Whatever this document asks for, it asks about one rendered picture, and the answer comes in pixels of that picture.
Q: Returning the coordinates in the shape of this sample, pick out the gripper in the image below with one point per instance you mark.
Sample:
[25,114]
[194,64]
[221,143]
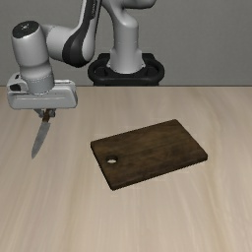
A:
[49,97]

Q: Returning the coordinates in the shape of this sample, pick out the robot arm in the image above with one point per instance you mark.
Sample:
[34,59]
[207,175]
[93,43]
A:
[80,41]

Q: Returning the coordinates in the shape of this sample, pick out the dark brown cutting board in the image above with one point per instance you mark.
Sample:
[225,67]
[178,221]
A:
[147,152]

